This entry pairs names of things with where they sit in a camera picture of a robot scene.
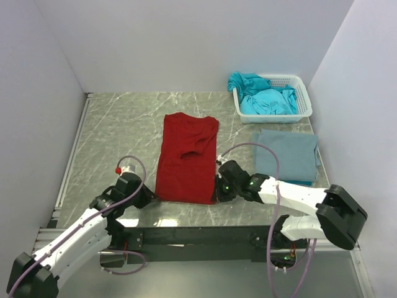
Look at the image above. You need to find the folded grey-blue t shirt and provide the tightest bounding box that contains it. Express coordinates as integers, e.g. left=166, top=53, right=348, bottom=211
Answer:
left=252, top=129, right=320, bottom=186

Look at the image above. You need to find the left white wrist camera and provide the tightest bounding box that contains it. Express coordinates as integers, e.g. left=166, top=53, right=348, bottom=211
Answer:
left=115, top=165, right=136, bottom=176

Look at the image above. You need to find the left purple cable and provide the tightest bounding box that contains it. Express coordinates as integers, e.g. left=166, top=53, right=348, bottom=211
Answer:
left=7, top=155, right=148, bottom=297

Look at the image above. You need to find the white plastic basket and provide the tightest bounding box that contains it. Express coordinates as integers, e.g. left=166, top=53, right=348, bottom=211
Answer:
left=231, top=74, right=313, bottom=124

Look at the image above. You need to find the black base beam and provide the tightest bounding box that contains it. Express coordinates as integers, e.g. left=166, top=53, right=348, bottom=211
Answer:
left=99, top=225, right=298, bottom=269

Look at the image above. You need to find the turquoise t shirt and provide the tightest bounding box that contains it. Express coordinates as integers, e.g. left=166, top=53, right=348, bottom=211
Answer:
left=228, top=72, right=298, bottom=115

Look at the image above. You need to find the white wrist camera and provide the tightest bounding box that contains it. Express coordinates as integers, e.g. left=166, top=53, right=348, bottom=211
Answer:
left=115, top=165, right=136, bottom=176
left=216, top=156, right=228, bottom=166

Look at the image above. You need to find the red t shirt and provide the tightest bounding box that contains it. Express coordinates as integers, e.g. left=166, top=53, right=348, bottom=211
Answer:
left=155, top=112, right=219, bottom=205

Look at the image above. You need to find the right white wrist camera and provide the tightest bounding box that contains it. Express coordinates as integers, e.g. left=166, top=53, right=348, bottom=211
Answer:
left=216, top=156, right=228, bottom=166

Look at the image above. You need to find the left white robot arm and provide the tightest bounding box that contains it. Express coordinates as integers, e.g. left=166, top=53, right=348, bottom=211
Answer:
left=6, top=172, right=156, bottom=297

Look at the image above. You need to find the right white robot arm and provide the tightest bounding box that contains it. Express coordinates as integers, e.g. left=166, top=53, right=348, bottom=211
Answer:
left=215, top=160, right=368, bottom=250

